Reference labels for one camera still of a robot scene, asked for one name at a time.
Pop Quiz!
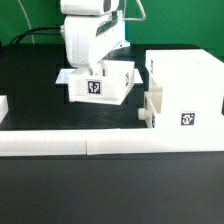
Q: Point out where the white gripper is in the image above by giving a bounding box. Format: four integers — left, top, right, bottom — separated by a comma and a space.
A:
64, 10, 125, 68

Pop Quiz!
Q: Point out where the white drawer box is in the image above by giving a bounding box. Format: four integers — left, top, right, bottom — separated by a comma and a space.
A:
138, 87, 163, 128
68, 60, 134, 105

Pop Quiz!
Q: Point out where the white front drawer box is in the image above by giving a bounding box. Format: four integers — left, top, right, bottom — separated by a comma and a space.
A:
138, 87, 163, 128

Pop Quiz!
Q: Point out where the white drawer cabinet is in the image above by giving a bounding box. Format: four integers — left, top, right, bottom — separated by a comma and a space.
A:
145, 49, 224, 129

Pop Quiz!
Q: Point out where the white marker plate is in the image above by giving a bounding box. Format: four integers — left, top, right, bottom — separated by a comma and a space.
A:
56, 69, 143, 84

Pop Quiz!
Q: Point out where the white fence bar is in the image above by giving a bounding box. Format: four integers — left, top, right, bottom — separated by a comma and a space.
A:
0, 130, 87, 157
87, 129, 224, 155

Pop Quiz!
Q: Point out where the white left fence block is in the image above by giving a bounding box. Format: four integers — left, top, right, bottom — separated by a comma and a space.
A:
0, 95, 8, 124

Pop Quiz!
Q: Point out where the white left front fence bar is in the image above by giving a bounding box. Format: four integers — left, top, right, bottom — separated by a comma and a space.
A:
0, 130, 87, 157

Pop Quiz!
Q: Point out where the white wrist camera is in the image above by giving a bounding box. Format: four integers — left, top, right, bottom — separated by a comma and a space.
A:
60, 0, 119, 16

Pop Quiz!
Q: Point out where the white thin cable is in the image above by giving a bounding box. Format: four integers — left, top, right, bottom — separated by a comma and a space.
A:
16, 0, 148, 45

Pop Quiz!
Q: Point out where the black cable bundle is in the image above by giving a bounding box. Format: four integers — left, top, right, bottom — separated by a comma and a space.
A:
9, 26, 66, 46

